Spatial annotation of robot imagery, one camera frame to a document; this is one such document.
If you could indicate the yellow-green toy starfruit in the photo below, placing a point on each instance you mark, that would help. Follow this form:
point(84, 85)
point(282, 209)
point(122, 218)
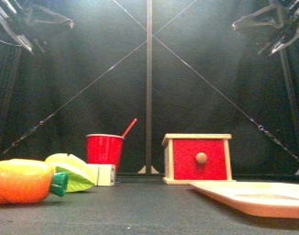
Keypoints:
point(76, 174)

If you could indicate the black backdrop cloth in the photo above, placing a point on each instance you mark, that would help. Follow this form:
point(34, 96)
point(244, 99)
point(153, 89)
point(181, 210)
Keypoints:
point(196, 61)

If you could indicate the red wooden drawer box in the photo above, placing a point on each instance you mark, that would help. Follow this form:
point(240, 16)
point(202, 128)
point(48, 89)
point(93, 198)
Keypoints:
point(196, 136)

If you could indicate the red drinking straw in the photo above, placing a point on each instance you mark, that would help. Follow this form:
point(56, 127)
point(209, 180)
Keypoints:
point(129, 127)

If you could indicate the red plastic cup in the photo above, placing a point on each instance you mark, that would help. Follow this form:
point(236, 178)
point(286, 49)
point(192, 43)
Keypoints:
point(102, 150)

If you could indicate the orange toy carrot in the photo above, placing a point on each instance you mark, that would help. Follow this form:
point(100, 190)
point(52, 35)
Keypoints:
point(21, 181)

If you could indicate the white tray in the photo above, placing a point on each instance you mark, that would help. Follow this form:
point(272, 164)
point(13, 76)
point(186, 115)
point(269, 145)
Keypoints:
point(257, 197)

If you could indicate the white toy block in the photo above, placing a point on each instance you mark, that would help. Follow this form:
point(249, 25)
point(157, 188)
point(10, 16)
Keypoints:
point(105, 175)

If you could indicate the slanted black frame bar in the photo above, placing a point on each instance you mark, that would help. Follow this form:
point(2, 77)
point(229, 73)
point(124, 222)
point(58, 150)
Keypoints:
point(289, 91)

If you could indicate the vertical metal frame post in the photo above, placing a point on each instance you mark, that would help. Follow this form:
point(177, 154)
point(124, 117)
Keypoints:
point(148, 91)

